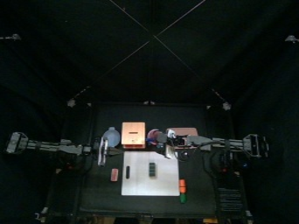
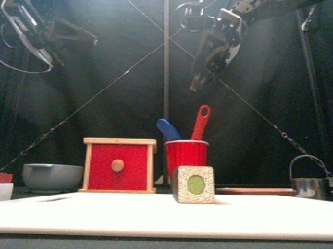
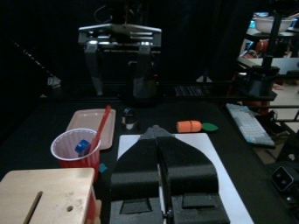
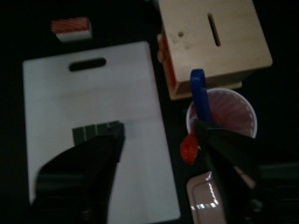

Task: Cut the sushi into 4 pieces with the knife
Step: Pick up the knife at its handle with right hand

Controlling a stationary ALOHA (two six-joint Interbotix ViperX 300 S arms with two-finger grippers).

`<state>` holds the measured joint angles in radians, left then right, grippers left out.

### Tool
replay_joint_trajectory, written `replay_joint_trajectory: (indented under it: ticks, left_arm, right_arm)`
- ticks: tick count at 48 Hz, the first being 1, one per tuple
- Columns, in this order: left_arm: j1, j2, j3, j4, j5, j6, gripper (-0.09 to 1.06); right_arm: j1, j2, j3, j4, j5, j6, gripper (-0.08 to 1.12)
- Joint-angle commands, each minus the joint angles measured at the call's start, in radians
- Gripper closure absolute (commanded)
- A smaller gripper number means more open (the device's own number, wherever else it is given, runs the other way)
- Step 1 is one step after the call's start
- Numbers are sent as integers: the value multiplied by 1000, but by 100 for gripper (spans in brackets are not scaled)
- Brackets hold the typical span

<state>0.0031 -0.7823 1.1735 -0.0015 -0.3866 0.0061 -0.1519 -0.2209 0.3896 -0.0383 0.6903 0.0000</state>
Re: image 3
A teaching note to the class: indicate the orange toy carrot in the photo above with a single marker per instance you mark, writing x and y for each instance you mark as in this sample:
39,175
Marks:
188,126

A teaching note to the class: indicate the small dark cylinder object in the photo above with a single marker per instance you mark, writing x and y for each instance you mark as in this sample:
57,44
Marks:
129,119

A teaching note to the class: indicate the black stand post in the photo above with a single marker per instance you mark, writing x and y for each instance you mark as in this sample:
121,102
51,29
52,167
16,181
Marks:
264,78

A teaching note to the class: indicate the small teal piece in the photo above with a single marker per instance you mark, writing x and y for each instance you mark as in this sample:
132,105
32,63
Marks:
103,168

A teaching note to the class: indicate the wooden box with slot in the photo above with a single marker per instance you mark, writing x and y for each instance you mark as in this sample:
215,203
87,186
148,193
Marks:
43,197

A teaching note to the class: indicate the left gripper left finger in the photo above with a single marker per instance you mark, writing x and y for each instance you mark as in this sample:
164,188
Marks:
136,175

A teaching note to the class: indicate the metal frame clamp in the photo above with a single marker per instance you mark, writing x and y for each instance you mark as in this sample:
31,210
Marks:
53,81

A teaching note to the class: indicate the grey computer keyboard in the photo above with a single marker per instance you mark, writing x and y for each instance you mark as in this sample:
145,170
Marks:
248,125

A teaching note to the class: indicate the white bowl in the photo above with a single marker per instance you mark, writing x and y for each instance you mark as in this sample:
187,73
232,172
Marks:
272,24

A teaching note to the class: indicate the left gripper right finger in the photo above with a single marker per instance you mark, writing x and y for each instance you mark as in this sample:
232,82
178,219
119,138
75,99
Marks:
191,178

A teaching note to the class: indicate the black device box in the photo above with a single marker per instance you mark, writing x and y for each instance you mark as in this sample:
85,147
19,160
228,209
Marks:
286,182

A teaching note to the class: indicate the red plastic cup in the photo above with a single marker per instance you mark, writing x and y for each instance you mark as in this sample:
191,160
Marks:
68,151

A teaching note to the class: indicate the pink plastic tray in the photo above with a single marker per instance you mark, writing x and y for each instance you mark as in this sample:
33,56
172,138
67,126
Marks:
87,121

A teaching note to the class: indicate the red toy stick utensil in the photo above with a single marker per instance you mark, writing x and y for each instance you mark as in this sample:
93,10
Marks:
101,125

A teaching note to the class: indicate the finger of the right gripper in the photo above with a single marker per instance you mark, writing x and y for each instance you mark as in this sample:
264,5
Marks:
95,70
144,75

